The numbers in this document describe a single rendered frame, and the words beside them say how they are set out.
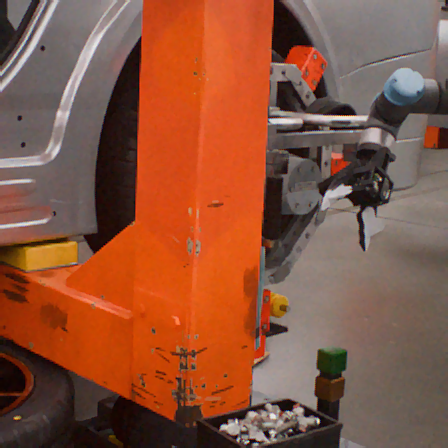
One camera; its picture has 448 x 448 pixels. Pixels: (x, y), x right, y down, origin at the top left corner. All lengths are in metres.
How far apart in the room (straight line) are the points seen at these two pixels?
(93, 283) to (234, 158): 0.41
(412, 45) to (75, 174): 1.24
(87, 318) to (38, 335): 0.19
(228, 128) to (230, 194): 0.11
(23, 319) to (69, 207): 0.25
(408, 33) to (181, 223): 1.44
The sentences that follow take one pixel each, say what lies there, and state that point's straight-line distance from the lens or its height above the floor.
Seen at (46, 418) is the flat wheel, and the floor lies 0.50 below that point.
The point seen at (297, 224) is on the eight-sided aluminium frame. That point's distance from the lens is 2.44.
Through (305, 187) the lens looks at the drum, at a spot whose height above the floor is 0.85.
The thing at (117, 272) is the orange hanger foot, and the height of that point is 0.74.
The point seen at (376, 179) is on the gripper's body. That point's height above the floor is 0.90.
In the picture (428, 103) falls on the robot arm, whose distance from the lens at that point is 2.01.
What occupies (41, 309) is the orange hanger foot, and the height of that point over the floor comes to 0.62.
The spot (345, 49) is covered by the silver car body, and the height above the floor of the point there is 1.16.
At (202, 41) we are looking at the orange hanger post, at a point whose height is 1.17.
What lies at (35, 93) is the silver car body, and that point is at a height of 1.05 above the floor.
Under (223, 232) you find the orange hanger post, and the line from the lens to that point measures 1.58.
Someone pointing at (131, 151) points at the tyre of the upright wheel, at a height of 0.92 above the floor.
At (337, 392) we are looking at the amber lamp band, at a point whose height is 0.59.
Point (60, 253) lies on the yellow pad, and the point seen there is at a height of 0.71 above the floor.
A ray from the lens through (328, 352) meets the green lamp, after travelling 1.64.
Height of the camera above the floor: 1.19
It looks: 11 degrees down
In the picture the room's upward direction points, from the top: 3 degrees clockwise
